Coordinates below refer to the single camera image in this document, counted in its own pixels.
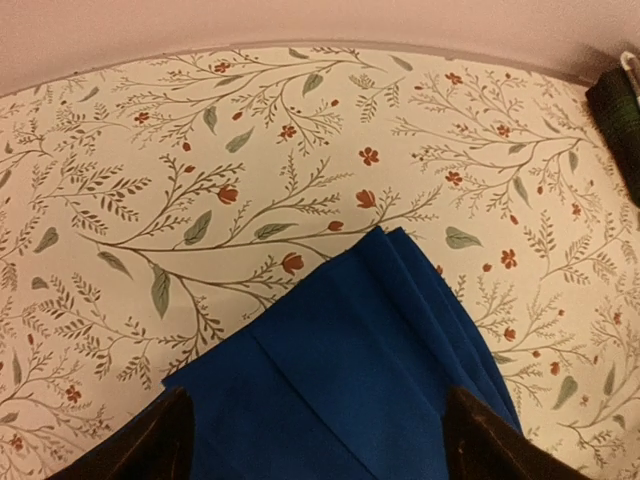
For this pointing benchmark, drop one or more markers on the dark green printed garment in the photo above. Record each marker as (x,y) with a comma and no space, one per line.
(613,102)

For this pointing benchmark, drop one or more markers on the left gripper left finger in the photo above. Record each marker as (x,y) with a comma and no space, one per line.
(157,443)

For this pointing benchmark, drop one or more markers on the floral patterned table mat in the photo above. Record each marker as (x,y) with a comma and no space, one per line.
(149,210)

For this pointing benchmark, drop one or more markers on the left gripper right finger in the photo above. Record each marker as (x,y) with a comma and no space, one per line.
(481,445)

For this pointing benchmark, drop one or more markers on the blue pleated skirt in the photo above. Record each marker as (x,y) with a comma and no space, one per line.
(344,377)

